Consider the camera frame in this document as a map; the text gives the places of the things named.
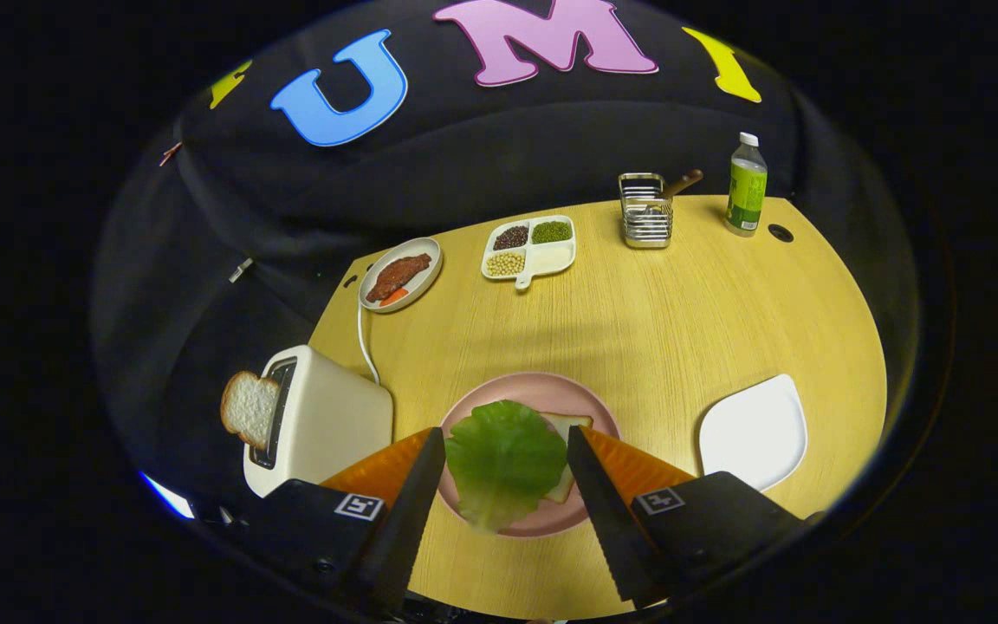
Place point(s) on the toasted white bread slice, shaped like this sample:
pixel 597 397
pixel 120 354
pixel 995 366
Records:
pixel 249 407

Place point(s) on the red backdrop clip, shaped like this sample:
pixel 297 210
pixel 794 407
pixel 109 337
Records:
pixel 171 154

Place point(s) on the round grey plate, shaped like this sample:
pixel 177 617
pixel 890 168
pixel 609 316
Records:
pixel 421 257

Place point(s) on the white toaster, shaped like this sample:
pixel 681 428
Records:
pixel 334 416

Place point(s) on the silver backdrop clip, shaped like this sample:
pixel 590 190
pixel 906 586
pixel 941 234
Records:
pixel 241 269

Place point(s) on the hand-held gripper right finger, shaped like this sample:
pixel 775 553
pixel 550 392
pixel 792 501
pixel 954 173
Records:
pixel 607 520

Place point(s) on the green label drink bottle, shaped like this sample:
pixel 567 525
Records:
pixel 746 191

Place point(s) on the pile of dark red beans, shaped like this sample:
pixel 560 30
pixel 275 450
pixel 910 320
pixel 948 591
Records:
pixel 511 237

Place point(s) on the brown meat slice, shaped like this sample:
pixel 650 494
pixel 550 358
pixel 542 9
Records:
pixel 397 276

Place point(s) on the white divided dish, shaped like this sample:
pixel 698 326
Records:
pixel 551 258

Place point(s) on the pink round plate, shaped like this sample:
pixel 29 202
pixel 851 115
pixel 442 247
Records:
pixel 525 388

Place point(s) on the pile of green beans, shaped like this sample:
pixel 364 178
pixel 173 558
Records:
pixel 552 231

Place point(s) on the plain white bread slice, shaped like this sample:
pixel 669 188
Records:
pixel 570 423

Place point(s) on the black backdrop cloth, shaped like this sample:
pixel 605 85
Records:
pixel 499 165

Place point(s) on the white leaf-shaped plate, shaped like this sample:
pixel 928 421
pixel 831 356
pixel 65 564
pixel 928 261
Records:
pixel 754 433

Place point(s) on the green lettuce leaf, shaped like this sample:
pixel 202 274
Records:
pixel 503 459

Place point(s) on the orange carrot slice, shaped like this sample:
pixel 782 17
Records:
pixel 393 297

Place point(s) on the pile of yellow soybeans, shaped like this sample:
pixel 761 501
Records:
pixel 505 263

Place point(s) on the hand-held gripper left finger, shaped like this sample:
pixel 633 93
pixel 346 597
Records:
pixel 408 529

